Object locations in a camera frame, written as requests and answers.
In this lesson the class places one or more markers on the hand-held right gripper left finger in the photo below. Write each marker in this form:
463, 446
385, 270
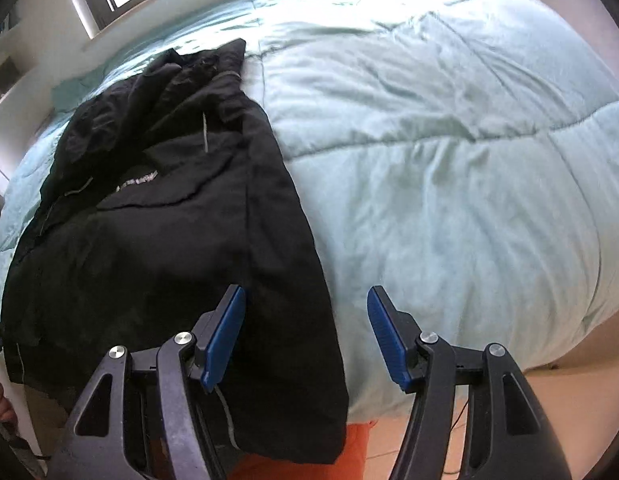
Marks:
222, 340

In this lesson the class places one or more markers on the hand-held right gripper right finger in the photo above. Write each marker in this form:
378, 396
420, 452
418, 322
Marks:
387, 340

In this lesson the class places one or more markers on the black hooded jacket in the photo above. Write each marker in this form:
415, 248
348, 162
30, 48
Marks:
179, 260

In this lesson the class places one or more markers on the person's left hand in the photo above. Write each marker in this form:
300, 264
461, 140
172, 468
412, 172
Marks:
0, 397

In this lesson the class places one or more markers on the light blue quilted comforter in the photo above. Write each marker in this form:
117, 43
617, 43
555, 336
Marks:
439, 170

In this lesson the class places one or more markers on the white wall shelf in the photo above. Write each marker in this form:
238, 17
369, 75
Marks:
14, 95

